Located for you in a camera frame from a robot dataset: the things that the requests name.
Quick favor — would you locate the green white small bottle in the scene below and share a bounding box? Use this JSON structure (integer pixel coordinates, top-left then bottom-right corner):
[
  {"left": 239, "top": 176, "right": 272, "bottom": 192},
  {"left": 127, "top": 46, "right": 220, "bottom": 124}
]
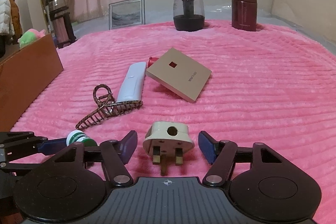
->
[{"left": 66, "top": 130, "right": 97, "bottom": 147}]

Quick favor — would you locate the cream UK power plug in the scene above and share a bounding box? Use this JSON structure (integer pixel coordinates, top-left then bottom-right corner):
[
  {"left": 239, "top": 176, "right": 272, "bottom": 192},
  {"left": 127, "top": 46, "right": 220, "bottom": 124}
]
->
[{"left": 142, "top": 121, "right": 195, "bottom": 176}]

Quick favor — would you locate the tortoiseshell hair claw clip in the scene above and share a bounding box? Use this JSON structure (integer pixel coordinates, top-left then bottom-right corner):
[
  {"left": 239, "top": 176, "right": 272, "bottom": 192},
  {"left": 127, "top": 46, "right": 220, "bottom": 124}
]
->
[{"left": 75, "top": 84, "right": 143, "bottom": 131}]

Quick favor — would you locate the white remote control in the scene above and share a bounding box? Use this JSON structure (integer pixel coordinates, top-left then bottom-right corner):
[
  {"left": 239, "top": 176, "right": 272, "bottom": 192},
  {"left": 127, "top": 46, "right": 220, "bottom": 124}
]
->
[{"left": 116, "top": 62, "right": 147, "bottom": 102}]

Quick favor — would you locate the gold TP-LINK square panel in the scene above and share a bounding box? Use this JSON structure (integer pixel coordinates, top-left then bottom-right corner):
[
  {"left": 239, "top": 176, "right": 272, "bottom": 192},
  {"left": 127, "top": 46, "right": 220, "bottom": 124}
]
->
[{"left": 146, "top": 48, "right": 211, "bottom": 103}]

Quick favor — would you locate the red toy figure keychain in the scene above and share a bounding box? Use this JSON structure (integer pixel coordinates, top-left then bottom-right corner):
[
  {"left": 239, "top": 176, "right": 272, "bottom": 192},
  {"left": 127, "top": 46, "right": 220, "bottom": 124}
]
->
[{"left": 147, "top": 57, "right": 159, "bottom": 68}]

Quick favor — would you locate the brown cardboard box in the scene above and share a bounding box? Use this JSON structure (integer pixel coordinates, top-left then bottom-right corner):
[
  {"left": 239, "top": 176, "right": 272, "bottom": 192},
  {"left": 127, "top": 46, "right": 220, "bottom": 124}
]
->
[{"left": 0, "top": 34, "right": 63, "bottom": 132}]

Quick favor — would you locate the pink fuzzy blanket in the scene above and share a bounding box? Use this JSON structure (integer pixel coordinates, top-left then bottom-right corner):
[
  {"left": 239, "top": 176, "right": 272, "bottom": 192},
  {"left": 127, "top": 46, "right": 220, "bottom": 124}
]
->
[{"left": 13, "top": 20, "right": 335, "bottom": 223}]

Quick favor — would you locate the green pink plush toy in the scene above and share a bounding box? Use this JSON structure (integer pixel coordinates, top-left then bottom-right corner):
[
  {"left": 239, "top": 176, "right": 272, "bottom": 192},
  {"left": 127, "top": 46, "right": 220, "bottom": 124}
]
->
[{"left": 18, "top": 28, "right": 46, "bottom": 49}]

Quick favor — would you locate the white puffer jacket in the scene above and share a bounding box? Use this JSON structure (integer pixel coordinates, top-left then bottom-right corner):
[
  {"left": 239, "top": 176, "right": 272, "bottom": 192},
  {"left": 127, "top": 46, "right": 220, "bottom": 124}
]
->
[{"left": 0, "top": 0, "right": 15, "bottom": 36}]

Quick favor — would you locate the dark thermos flask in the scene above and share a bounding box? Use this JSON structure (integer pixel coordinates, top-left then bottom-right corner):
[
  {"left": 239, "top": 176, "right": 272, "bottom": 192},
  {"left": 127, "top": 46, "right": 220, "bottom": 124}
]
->
[{"left": 48, "top": 0, "right": 77, "bottom": 48}]

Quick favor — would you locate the brown orange jacket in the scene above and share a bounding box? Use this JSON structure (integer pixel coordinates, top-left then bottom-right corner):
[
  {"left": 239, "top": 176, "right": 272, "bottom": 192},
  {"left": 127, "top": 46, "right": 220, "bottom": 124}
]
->
[{"left": 9, "top": 0, "right": 23, "bottom": 40}]

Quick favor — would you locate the dark glass jar diffuser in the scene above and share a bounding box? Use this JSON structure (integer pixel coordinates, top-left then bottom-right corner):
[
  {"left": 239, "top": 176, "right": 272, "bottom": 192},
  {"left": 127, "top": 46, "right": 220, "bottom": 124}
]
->
[{"left": 173, "top": 0, "right": 205, "bottom": 32}]

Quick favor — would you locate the dark red cylindrical canister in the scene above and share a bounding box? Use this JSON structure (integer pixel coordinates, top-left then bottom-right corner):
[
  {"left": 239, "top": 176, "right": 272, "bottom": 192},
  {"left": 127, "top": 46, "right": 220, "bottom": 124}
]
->
[{"left": 231, "top": 0, "right": 257, "bottom": 31}]

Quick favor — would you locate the clear plastic sheet cover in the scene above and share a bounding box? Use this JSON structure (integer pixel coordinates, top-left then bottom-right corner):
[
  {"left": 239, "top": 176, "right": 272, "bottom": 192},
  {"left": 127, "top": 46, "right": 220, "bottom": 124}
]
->
[{"left": 269, "top": 0, "right": 335, "bottom": 54}]

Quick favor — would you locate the silver picture frame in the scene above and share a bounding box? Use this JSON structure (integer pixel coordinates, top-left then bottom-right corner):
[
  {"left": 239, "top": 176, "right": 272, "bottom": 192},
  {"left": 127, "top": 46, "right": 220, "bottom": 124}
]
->
[{"left": 108, "top": 0, "right": 146, "bottom": 30}]

